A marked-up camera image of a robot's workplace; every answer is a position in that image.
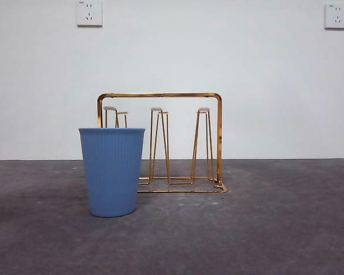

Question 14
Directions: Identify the gold wire cup rack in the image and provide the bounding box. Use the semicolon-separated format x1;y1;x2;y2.
96;92;228;194

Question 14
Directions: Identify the white wall socket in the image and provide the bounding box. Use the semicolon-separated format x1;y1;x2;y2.
76;0;103;28
324;3;344;30

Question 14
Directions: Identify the blue ribbed plastic cup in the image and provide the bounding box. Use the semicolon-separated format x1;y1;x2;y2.
78;127;146;218

